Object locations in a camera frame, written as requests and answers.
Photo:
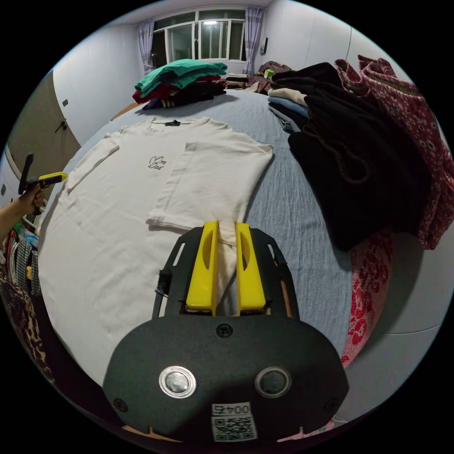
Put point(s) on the bed with blue sheet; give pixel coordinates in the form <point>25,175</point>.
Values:
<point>291,213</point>

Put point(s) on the pile of dark clothes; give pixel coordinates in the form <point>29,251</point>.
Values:
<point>354,159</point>

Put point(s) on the person's left hand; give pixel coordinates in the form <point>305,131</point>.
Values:
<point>30,202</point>

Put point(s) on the person's left forearm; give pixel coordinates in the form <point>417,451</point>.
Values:
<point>7,221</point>

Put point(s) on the window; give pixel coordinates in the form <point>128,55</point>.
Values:
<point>198,35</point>

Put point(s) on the purple curtain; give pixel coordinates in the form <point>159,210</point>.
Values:
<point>145,42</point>
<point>253,35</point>

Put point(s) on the white short sleeve shirt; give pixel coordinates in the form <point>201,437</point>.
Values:
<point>117,220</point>

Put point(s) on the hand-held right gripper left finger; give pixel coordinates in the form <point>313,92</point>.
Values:
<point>204,276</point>

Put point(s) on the red floral blanket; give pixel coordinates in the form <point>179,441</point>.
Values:
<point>408,106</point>

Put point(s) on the brown door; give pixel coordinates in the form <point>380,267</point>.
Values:
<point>39,120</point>

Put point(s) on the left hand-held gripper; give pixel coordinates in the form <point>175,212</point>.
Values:
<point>33,183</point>

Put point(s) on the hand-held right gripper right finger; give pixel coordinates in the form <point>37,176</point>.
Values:
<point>250,283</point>

